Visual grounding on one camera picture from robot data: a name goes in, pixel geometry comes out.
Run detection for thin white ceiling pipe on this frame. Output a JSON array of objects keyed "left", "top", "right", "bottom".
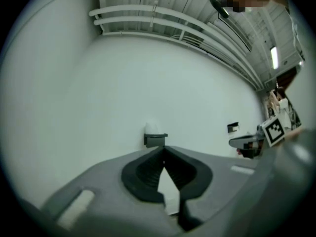
[{"left": 101, "top": 31, "right": 257, "bottom": 91}]

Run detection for thick white ceiling pipe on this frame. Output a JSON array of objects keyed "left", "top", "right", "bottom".
[
  {"left": 93, "top": 15, "right": 263, "bottom": 90},
  {"left": 88, "top": 4, "right": 264, "bottom": 88}
]

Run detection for small black wall bracket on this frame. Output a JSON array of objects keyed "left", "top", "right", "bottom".
[{"left": 227, "top": 122, "right": 240, "bottom": 134}]

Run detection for dark brown door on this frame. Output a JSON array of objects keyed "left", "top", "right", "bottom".
[{"left": 276, "top": 67, "right": 298, "bottom": 91}]

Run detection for person's right forearm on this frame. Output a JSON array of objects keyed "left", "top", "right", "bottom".
[{"left": 283, "top": 127, "right": 307, "bottom": 141}]

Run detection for white toilet paper roll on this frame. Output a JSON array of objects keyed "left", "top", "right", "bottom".
[{"left": 145, "top": 122, "right": 161, "bottom": 135}]

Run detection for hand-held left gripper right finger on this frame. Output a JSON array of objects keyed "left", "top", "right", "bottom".
[{"left": 163, "top": 146, "right": 266, "bottom": 237}]

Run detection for black toilet paper holder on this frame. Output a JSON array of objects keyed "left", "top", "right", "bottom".
[{"left": 144, "top": 133, "right": 169, "bottom": 149}]

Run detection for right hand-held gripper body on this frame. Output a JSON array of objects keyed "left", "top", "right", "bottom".
[{"left": 255, "top": 117, "right": 286, "bottom": 148}]

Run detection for long ceiling lamp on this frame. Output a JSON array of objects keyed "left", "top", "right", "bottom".
[{"left": 270, "top": 46, "right": 280, "bottom": 70}]

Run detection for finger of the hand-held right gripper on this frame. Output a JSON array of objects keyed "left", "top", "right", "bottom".
[
  {"left": 228, "top": 135, "right": 259, "bottom": 148},
  {"left": 237, "top": 142, "right": 265, "bottom": 159}
]

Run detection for black camera cable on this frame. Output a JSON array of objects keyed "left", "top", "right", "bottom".
[{"left": 218, "top": 15, "right": 252, "bottom": 53}]

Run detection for black head-worn camera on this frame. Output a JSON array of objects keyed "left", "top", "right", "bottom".
[{"left": 209, "top": 0, "right": 230, "bottom": 19}]

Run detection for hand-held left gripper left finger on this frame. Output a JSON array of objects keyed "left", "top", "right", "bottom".
[{"left": 40, "top": 146, "right": 185, "bottom": 237}]

